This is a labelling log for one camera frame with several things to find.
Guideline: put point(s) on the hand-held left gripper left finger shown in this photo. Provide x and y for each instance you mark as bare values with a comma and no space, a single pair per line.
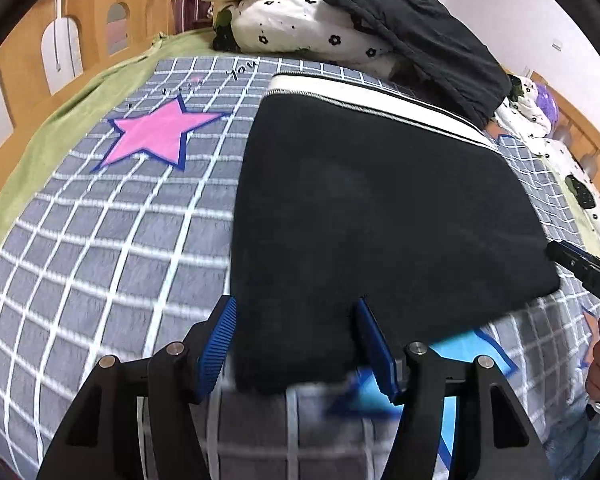
217,345

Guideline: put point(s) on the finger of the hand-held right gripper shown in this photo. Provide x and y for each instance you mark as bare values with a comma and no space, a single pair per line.
572,260

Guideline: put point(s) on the black pants with white waistband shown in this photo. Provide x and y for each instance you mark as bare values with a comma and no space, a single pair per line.
380,200

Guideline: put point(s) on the purple plush toy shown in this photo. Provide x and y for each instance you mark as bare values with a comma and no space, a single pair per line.
549,105

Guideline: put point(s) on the black garment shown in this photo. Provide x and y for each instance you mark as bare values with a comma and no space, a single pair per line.
430,35

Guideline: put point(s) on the white wall socket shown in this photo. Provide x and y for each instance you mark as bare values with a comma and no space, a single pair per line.
557,45

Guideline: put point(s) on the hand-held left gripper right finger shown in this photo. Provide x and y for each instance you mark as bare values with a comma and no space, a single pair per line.
375,350

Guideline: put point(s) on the person's blue jeans leg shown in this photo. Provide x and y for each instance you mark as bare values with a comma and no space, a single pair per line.
585,445

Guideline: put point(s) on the grey checkered star blanket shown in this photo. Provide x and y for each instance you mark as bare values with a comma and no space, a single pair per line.
105,260

